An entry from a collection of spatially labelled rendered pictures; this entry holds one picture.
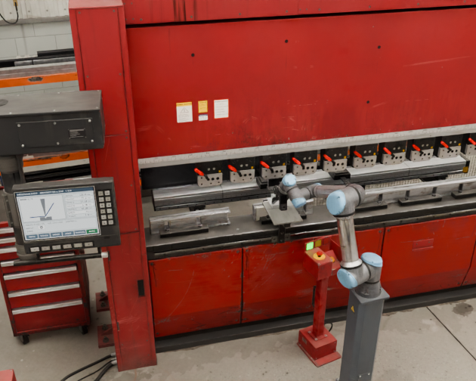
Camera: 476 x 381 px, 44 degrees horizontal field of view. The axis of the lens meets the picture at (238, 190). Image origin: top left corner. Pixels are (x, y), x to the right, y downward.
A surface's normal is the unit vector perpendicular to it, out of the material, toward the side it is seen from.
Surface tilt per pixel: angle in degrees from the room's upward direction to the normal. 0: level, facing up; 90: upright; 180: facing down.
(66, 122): 90
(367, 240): 90
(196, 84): 90
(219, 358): 0
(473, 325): 0
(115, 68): 90
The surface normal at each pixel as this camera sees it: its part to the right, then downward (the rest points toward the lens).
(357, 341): -0.44, 0.44
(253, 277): 0.24, 0.48
